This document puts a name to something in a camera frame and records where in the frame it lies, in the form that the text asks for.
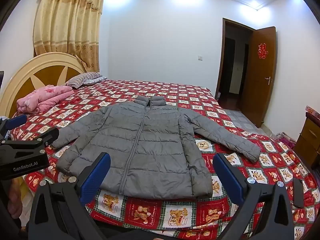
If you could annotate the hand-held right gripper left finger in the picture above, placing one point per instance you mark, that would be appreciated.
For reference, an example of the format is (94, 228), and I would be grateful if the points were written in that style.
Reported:
(95, 180)

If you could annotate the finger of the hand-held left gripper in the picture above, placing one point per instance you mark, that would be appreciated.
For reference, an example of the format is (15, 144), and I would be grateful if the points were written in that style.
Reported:
(15, 121)
(37, 140)

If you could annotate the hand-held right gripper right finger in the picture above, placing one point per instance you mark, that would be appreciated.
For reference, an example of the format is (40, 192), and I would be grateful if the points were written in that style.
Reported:
(228, 177)

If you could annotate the grey puffer jacket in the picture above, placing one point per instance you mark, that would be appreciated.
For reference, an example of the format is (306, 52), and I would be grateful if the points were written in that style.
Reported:
(150, 155)

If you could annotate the person's left hand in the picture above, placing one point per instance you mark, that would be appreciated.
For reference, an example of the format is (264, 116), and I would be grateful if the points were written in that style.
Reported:
(14, 197)

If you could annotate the pink folded blanket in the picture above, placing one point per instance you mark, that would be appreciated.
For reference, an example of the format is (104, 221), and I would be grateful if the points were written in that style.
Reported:
(42, 97)

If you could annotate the cream and wood headboard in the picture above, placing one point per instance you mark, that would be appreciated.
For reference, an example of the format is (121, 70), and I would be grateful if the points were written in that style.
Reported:
(50, 75)

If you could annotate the red bear-print bedsheet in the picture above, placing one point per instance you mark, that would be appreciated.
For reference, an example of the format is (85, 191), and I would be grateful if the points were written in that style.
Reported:
(175, 215)

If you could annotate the pink cloth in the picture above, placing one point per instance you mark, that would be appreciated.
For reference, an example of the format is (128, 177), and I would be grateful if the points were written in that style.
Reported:
(285, 138)

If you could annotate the black flat object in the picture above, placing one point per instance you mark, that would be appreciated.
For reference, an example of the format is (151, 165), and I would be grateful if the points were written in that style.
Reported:
(298, 192)

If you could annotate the striped pillow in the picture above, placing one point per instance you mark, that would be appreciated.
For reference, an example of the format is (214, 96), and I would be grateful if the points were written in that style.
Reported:
(82, 78)

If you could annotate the wooden bedside cabinet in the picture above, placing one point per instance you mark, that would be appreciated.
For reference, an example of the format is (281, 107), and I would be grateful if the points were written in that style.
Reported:
(308, 135)

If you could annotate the brown wooden door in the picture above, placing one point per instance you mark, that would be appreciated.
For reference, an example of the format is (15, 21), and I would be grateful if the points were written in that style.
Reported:
(257, 90)

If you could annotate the pink box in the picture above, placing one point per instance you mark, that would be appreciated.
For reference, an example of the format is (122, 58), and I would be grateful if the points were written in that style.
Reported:
(312, 110)

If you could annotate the beige patterned curtain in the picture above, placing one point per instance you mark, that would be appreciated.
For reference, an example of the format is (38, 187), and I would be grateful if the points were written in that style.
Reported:
(67, 25)

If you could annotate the red paper door decoration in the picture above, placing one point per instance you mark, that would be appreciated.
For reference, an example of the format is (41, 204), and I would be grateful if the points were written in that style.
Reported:
(262, 51)

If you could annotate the dark wooden door frame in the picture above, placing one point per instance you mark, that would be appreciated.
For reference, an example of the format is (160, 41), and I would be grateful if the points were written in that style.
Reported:
(221, 55)

